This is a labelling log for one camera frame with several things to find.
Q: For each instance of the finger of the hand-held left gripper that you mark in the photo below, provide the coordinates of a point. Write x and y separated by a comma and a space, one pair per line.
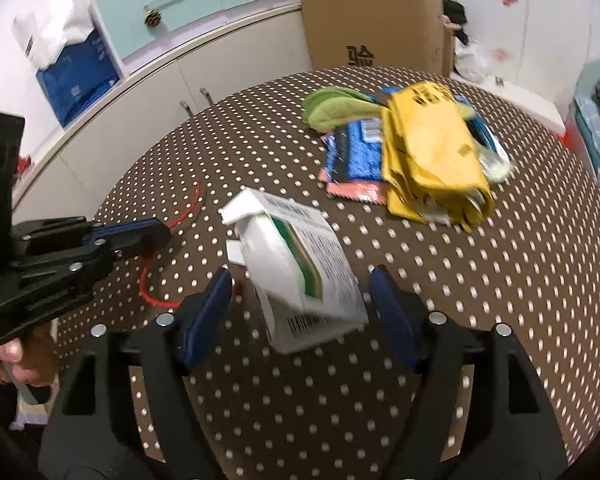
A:
140, 245
125, 227

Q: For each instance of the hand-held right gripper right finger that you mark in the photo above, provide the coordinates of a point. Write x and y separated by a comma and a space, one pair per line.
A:
395, 320

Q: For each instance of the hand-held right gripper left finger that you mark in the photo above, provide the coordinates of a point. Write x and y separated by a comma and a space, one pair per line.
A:
205, 320

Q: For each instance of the white green striped carton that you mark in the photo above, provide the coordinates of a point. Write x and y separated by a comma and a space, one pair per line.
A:
300, 260

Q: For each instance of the person's left hand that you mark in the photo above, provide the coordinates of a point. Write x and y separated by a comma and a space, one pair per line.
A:
32, 355

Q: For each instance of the blue bag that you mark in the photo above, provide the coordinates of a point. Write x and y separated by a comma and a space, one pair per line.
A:
77, 85

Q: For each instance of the white low cabinet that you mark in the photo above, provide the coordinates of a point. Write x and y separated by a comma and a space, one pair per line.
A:
145, 95

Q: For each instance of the pink zigzag edge wrapper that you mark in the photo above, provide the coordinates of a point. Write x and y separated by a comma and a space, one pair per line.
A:
355, 191

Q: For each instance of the yellow plastic packet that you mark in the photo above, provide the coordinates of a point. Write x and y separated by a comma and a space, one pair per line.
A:
440, 160

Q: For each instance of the blue foil wrapper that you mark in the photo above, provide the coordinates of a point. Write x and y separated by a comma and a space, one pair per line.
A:
360, 152

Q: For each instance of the pine cone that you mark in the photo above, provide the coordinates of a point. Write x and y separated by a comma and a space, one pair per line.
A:
153, 19

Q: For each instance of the green round pouch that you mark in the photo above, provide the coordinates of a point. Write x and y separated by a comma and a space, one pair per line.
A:
340, 115

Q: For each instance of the light blue drawer unit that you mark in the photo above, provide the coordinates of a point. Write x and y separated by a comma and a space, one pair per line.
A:
195, 5

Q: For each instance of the green foam pad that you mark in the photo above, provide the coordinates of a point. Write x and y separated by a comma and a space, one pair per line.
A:
330, 95

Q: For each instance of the grey folded blanket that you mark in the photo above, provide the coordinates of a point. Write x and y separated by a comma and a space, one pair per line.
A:
582, 160

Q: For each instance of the crumpled white plastic bag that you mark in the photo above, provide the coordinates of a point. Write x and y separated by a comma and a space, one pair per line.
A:
470, 60

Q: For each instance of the small cardboard box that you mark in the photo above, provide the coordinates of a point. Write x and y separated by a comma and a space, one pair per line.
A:
446, 52

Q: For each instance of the light blue checked pillow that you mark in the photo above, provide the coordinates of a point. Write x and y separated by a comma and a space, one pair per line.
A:
592, 130

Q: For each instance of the large cardboard box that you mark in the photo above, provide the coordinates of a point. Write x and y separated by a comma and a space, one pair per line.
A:
370, 25

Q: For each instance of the white wardrobe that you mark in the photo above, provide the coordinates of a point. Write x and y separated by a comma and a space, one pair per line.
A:
540, 20

